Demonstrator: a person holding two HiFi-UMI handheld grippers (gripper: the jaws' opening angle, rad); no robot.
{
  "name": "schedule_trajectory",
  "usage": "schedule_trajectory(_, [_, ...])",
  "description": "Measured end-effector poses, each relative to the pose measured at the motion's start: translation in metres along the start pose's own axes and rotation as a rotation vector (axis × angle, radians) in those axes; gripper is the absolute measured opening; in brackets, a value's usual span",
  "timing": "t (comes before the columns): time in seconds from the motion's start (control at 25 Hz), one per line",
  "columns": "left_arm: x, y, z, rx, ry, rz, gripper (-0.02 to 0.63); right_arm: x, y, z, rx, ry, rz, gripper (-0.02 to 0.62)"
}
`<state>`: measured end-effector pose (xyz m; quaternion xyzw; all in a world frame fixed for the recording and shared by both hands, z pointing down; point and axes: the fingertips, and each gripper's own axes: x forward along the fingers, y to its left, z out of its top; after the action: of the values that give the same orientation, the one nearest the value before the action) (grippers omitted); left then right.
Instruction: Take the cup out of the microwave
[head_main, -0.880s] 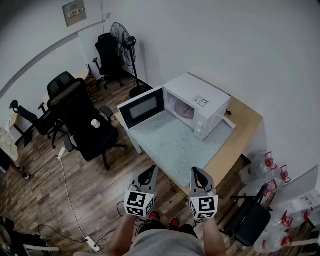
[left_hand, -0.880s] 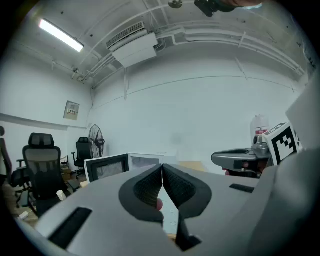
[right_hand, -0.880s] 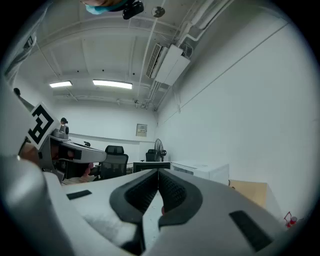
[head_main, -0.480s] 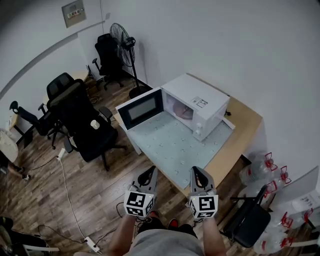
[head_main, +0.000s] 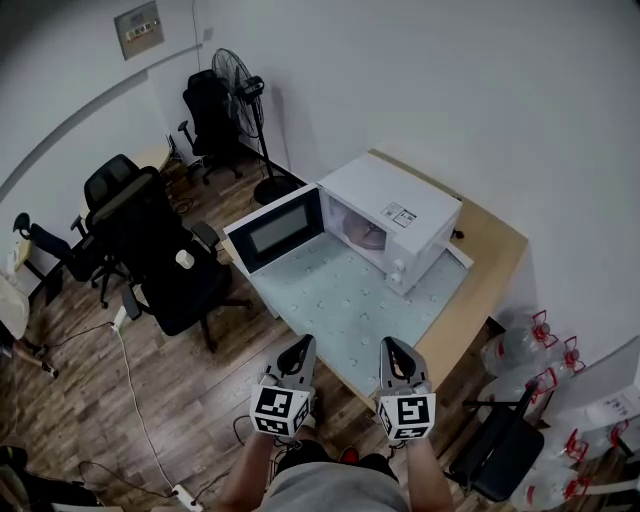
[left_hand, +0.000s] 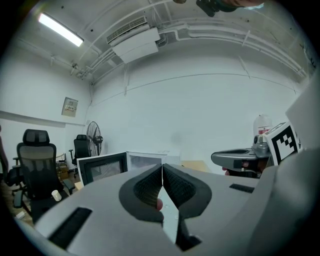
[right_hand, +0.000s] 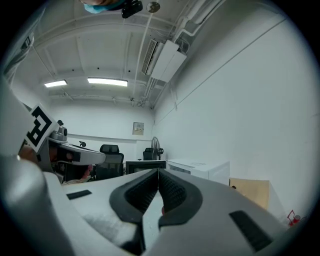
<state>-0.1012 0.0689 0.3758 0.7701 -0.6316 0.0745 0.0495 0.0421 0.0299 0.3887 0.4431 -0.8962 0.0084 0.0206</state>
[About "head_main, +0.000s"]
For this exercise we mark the black high-back office chair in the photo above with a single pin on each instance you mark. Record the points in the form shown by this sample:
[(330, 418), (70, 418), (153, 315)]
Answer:
[(207, 115)]

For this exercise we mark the person's red shoe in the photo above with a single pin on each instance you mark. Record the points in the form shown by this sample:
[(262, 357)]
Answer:
[(350, 455)]

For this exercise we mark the pale grey dotted mat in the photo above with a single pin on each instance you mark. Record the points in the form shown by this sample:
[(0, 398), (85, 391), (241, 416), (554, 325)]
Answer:
[(340, 310)]

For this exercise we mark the person's black shorts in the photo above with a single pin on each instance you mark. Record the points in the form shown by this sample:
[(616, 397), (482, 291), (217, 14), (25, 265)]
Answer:
[(300, 452)]

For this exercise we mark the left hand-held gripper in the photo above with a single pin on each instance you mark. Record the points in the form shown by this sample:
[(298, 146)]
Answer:
[(277, 407)]

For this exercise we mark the person's left forearm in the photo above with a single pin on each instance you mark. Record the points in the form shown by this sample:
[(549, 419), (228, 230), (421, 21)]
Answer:
[(247, 475)]

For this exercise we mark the cluster of clear water jugs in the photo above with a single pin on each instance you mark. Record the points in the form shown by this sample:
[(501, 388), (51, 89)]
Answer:
[(520, 345)]

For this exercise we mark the black standing fan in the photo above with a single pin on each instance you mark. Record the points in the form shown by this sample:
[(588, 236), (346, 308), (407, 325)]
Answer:
[(272, 192)]

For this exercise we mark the white bag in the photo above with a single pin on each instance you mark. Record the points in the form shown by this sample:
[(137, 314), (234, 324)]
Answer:
[(12, 305)]

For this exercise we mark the black armrest swivel chair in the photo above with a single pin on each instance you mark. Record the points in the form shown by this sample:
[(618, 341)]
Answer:
[(50, 245)]

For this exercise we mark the person's right forearm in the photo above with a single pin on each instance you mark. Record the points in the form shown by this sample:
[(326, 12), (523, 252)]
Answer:
[(425, 475)]

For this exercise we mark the small white power strip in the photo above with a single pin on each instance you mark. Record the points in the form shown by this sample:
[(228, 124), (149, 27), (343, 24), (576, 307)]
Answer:
[(120, 317)]

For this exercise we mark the round wooden table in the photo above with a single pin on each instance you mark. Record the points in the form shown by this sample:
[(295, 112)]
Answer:
[(152, 157)]

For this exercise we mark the cardboard box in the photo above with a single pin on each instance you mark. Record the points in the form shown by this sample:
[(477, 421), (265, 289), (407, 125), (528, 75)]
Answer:
[(177, 175)]

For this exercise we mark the person's grey shirt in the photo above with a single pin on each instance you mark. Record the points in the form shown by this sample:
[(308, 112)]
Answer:
[(340, 492)]

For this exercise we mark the large black office chair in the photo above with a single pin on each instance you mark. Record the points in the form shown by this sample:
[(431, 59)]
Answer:
[(160, 270)]

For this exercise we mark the black folding chair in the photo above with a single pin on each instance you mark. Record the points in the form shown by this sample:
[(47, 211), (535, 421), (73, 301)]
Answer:
[(500, 455)]

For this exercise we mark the grey wall electrical panel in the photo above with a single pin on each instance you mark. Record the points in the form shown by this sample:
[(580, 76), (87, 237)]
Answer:
[(139, 29)]

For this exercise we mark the white microwave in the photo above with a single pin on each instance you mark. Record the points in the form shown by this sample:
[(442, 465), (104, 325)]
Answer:
[(380, 190)]

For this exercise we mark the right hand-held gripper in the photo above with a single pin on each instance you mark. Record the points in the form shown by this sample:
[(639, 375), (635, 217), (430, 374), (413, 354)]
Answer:
[(407, 412)]

